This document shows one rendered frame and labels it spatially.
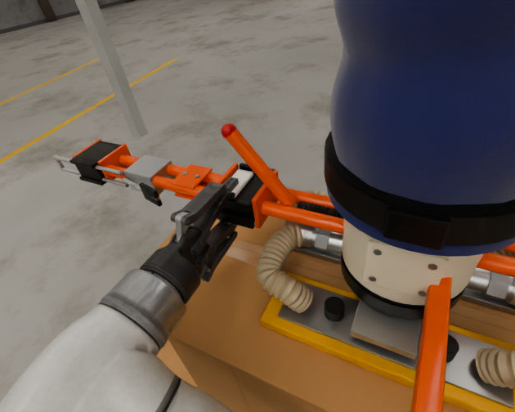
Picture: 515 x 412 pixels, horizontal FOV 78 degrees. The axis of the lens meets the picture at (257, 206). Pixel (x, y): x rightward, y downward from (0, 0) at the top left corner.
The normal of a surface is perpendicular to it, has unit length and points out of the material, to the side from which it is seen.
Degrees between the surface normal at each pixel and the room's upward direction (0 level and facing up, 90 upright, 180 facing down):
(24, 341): 0
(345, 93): 76
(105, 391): 39
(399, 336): 0
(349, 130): 86
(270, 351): 1
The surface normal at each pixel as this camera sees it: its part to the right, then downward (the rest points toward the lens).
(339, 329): -0.12, -0.75
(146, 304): 0.43, -0.48
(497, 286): -0.44, 0.17
